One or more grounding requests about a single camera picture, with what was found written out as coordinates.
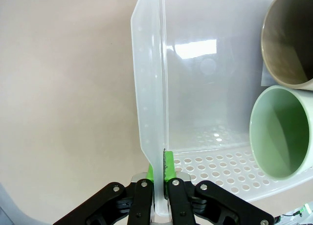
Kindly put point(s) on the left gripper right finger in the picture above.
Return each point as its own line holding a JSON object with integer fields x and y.
{"x": 181, "y": 203}

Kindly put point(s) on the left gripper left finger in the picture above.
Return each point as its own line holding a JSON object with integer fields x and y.
{"x": 139, "y": 205}

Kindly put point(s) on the white perforated plastic basket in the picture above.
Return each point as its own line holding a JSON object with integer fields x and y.
{"x": 195, "y": 100}

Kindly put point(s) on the pale green cup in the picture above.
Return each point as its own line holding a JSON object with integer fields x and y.
{"x": 281, "y": 137}

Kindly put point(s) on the brown cardboard tube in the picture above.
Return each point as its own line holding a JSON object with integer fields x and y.
{"x": 281, "y": 39}

